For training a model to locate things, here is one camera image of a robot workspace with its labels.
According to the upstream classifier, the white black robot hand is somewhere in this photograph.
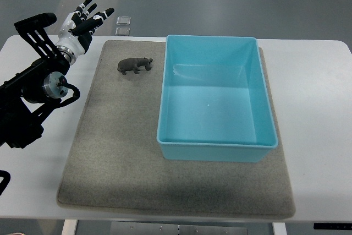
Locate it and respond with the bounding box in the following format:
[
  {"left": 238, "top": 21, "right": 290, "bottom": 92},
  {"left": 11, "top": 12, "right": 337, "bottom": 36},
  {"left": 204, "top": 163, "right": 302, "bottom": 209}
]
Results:
[{"left": 56, "top": 0, "right": 114, "bottom": 56}]

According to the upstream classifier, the brown toy hippo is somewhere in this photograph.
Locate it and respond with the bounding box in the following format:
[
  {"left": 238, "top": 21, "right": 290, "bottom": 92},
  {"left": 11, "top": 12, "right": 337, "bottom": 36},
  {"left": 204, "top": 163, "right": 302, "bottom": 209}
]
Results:
[{"left": 117, "top": 57, "right": 153, "bottom": 75}]

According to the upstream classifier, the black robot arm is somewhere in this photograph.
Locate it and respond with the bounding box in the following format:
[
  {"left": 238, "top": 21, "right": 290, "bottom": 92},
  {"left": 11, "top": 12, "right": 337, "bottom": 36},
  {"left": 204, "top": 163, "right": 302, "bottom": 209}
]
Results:
[{"left": 1, "top": 13, "right": 80, "bottom": 149}]

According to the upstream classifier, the blue plastic box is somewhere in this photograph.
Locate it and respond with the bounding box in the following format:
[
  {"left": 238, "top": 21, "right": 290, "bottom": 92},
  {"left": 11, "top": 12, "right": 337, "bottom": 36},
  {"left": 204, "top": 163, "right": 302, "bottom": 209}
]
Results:
[{"left": 157, "top": 35, "right": 279, "bottom": 162}]

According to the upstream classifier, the lower floor socket plate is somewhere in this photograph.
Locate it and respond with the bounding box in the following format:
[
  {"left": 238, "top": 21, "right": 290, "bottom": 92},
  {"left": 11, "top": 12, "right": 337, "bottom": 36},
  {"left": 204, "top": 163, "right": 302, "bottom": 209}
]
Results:
[{"left": 115, "top": 27, "right": 130, "bottom": 36}]

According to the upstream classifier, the grey felt mat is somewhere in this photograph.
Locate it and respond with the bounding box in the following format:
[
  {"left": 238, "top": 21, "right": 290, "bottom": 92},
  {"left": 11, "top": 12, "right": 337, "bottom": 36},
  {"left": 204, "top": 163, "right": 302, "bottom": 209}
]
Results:
[{"left": 57, "top": 40, "right": 295, "bottom": 219}]

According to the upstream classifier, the white left table leg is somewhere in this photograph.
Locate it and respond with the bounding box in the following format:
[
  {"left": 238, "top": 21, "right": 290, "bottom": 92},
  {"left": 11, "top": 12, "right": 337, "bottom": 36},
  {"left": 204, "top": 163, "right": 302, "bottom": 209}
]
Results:
[{"left": 61, "top": 219, "right": 78, "bottom": 235}]

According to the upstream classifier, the white table leg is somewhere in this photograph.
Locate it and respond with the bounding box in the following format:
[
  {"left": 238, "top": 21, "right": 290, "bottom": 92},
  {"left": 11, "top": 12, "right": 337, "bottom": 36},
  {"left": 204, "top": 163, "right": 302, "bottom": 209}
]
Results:
[
  {"left": 61, "top": 219, "right": 78, "bottom": 235},
  {"left": 272, "top": 222, "right": 287, "bottom": 235}
]

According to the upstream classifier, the metal table crossbar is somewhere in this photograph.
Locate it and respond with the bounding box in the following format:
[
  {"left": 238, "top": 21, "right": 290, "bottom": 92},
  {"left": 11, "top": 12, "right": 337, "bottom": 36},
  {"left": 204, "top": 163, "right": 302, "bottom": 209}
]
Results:
[{"left": 110, "top": 221, "right": 248, "bottom": 235}]

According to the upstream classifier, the white right table leg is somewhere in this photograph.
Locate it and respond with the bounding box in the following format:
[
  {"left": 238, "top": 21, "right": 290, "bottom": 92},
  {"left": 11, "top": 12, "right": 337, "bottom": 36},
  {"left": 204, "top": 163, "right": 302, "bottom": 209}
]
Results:
[{"left": 272, "top": 222, "right": 287, "bottom": 235}]

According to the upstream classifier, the black table control panel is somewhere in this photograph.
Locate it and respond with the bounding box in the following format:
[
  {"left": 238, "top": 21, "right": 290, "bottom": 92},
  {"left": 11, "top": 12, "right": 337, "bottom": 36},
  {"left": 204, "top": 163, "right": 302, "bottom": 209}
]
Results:
[{"left": 313, "top": 222, "right": 352, "bottom": 231}]

